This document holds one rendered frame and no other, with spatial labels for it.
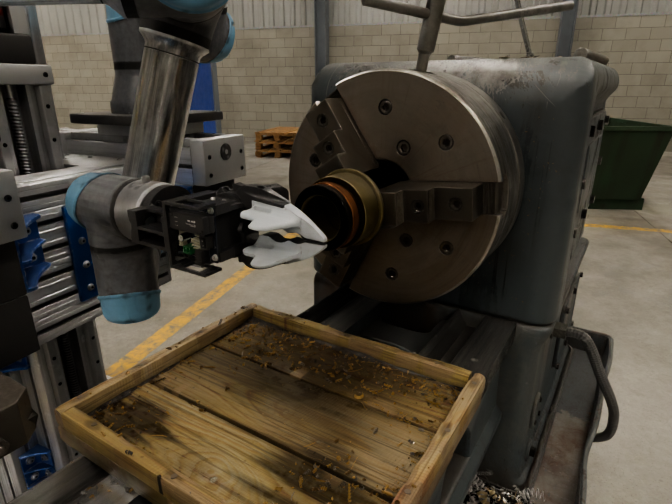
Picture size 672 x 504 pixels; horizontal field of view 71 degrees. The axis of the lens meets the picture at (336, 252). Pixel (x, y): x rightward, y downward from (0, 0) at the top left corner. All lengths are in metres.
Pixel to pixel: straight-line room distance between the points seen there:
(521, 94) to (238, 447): 0.57
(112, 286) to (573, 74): 0.65
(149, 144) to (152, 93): 0.07
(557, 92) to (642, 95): 10.37
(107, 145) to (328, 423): 0.82
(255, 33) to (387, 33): 3.04
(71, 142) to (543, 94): 0.97
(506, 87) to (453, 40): 10.04
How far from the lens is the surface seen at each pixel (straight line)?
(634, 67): 11.03
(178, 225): 0.49
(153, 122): 0.73
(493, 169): 0.58
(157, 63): 0.73
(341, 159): 0.57
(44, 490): 0.57
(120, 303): 0.66
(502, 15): 0.72
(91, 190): 0.64
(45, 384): 1.15
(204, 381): 0.60
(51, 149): 1.05
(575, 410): 1.22
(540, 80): 0.73
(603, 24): 10.94
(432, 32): 0.64
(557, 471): 1.05
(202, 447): 0.51
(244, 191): 0.50
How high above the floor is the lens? 1.22
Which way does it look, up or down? 20 degrees down
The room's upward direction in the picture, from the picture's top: straight up
